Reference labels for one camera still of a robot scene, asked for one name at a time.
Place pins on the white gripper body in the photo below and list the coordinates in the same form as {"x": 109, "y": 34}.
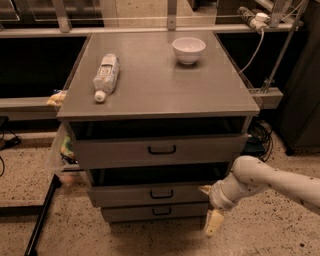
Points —
{"x": 216, "y": 197}

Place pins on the grey drawer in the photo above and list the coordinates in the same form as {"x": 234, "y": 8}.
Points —
{"x": 118, "y": 153}
{"x": 146, "y": 194}
{"x": 143, "y": 213}

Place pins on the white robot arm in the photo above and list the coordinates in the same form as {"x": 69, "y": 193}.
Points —
{"x": 250, "y": 176}

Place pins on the grey bottom drawer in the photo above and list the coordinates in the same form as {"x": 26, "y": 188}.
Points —
{"x": 143, "y": 213}

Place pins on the grey top drawer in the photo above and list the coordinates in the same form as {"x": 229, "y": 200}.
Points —
{"x": 118, "y": 153}

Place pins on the grey drawer cabinet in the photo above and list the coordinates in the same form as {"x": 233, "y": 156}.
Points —
{"x": 157, "y": 97}

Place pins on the white ceramic bowl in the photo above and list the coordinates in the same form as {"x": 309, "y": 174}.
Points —
{"x": 188, "y": 50}

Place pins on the clear plastic storage bin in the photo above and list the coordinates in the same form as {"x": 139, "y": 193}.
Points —
{"x": 56, "y": 164}

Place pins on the clear plastic bottle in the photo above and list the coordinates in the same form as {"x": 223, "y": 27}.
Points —
{"x": 105, "y": 80}

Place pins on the white power strip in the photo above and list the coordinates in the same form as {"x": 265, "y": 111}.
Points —
{"x": 257, "y": 22}

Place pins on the yellow snack bag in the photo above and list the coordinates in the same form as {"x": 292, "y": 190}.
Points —
{"x": 57, "y": 99}

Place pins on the black floor frame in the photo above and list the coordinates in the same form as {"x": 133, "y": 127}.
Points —
{"x": 40, "y": 211}

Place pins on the grey metal rail frame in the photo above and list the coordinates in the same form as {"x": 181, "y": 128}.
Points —
{"x": 35, "y": 108}

